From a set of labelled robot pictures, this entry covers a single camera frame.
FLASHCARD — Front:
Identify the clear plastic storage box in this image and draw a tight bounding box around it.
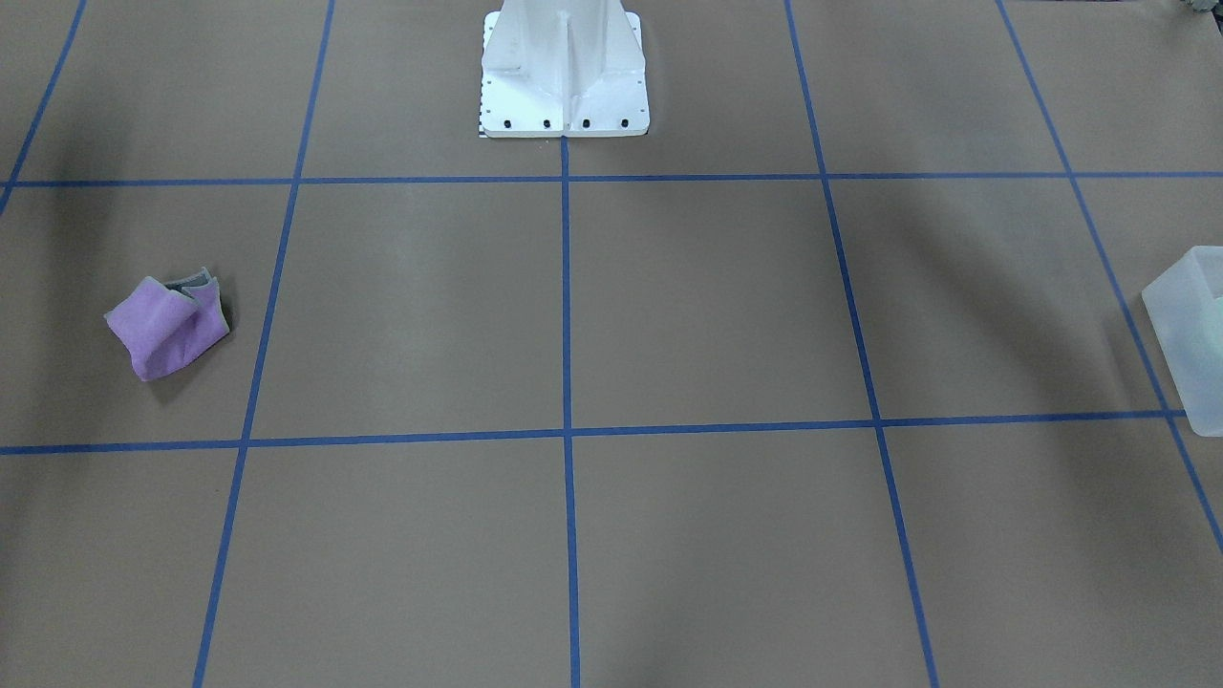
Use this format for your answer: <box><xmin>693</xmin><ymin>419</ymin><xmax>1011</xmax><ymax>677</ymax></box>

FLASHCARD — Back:
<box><xmin>1144</xmin><ymin>247</ymin><xmax>1222</xmax><ymax>437</ymax></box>

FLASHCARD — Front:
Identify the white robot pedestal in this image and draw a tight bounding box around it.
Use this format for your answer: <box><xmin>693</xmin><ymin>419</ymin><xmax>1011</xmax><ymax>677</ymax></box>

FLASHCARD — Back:
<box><xmin>478</xmin><ymin>1</ymin><xmax>651</xmax><ymax>139</ymax></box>

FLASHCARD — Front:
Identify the purple cloth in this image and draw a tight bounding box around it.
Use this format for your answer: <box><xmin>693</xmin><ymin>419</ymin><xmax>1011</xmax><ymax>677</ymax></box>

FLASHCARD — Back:
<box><xmin>103</xmin><ymin>269</ymin><xmax>230</xmax><ymax>382</ymax></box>

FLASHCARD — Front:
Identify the mint green bowl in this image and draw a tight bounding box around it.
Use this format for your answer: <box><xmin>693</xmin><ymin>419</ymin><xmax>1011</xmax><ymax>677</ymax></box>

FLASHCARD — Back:
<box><xmin>1206</xmin><ymin>297</ymin><xmax>1223</xmax><ymax>360</ymax></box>

